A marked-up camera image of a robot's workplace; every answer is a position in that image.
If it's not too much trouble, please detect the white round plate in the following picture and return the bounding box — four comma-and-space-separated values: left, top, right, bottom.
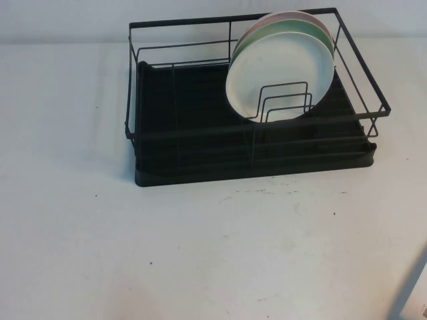
225, 33, 336, 120

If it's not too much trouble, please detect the green round plate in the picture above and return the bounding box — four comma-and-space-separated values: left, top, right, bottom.
233, 19, 335, 67

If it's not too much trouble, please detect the pink round plate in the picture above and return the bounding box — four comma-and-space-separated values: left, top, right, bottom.
240, 10, 332, 44

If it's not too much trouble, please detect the black plastic drip tray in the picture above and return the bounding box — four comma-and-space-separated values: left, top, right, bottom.
133, 61, 378, 193

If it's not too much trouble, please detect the black wire dish rack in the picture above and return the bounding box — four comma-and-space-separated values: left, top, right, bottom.
124, 7, 392, 161

